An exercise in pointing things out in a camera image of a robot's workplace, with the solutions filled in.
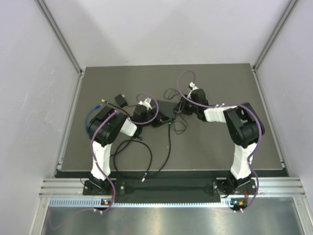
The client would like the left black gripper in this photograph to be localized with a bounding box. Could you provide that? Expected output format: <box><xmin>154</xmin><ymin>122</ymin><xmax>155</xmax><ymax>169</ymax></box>
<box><xmin>141</xmin><ymin>106</ymin><xmax>171</xmax><ymax>128</ymax></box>

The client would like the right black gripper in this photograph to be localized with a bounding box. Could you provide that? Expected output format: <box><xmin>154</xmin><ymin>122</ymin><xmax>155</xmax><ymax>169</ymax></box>
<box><xmin>173</xmin><ymin>95</ymin><xmax>199</xmax><ymax>116</ymax></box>

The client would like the black network switch box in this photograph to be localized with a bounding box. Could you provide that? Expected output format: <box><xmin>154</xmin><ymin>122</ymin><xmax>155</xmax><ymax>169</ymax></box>
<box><xmin>157</xmin><ymin>100</ymin><xmax>177</xmax><ymax>119</ymax></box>

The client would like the thin black power cord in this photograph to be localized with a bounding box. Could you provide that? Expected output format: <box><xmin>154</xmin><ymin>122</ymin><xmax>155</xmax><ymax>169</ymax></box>
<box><xmin>126</xmin><ymin>88</ymin><xmax>189</xmax><ymax>135</ymax></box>

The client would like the blue ethernet cable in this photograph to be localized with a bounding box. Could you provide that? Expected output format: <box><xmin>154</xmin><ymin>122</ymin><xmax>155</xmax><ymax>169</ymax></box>
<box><xmin>85</xmin><ymin>104</ymin><xmax>102</xmax><ymax>137</ymax></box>

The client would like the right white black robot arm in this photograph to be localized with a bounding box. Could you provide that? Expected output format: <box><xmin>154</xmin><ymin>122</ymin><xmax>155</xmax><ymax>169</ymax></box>
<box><xmin>174</xmin><ymin>98</ymin><xmax>265</xmax><ymax>194</ymax></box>

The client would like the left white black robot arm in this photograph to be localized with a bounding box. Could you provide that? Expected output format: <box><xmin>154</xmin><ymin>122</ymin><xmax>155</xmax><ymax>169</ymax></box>
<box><xmin>86</xmin><ymin>103</ymin><xmax>162</xmax><ymax>194</ymax></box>

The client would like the black power adapter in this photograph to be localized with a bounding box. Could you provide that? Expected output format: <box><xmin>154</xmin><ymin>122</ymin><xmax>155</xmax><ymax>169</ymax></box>
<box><xmin>114</xmin><ymin>94</ymin><xmax>128</xmax><ymax>108</ymax></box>

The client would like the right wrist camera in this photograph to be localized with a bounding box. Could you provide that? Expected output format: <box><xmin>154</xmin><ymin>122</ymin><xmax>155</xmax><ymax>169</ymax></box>
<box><xmin>187</xmin><ymin>82</ymin><xmax>208</xmax><ymax>106</ymax></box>

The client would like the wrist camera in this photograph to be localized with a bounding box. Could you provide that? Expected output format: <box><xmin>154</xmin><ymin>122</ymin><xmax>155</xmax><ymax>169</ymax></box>
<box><xmin>132</xmin><ymin>98</ymin><xmax>153</xmax><ymax>123</ymax></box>
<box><xmin>187</xmin><ymin>82</ymin><xmax>208</xmax><ymax>106</ymax></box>

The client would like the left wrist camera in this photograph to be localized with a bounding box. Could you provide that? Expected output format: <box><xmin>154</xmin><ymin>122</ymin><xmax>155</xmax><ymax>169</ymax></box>
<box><xmin>132</xmin><ymin>98</ymin><xmax>153</xmax><ymax>123</ymax></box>

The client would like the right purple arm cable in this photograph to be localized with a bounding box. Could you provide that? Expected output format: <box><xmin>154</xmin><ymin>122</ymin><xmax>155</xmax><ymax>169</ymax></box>
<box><xmin>176</xmin><ymin>70</ymin><xmax>266</xmax><ymax>213</ymax></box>

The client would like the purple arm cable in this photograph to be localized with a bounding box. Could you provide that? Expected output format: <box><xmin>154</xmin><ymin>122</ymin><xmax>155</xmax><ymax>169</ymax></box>
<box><xmin>48</xmin><ymin>92</ymin><xmax>159</xmax><ymax>231</ymax></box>
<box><xmin>176</xmin><ymin>70</ymin><xmax>266</xmax><ymax>213</ymax></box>

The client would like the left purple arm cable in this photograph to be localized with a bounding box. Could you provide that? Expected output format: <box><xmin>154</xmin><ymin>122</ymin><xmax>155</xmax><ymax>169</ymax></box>
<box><xmin>48</xmin><ymin>92</ymin><xmax>159</xmax><ymax>231</ymax></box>

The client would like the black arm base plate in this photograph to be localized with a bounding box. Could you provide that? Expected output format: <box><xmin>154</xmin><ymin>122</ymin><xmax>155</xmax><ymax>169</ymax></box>
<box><xmin>82</xmin><ymin>178</ymin><xmax>259</xmax><ymax>196</ymax></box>

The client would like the front aluminium frame rail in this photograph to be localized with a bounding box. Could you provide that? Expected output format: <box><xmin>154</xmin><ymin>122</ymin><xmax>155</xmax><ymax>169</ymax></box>
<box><xmin>39</xmin><ymin>177</ymin><xmax>305</xmax><ymax>197</ymax></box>

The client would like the grey slotted cable duct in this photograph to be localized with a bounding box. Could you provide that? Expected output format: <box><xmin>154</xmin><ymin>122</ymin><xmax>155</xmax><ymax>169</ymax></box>
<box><xmin>48</xmin><ymin>198</ymin><xmax>244</xmax><ymax>208</ymax></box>

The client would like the right aluminium frame post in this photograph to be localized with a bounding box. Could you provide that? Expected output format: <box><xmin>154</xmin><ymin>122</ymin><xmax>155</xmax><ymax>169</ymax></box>
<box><xmin>251</xmin><ymin>0</ymin><xmax>299</xmax><ymax>73</ymax></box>

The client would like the aluminium frame post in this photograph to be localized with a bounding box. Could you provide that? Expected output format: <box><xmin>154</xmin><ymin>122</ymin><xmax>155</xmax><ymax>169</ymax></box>
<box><xmin>251</xmin><ymin>0</ymin><xmax>299</xmax><ymax>73</ymax></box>
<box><xmin>35</xmin><ymin>0</ymin><xmax>83</xmax><ymax>75</ymax></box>

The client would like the left aluminium frame post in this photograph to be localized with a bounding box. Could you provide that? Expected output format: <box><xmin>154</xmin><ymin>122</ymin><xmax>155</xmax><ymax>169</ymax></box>
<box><xmin>35</xmin><ymin>0</ymin><xmax>83</xmax><ymax>75</ymax></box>

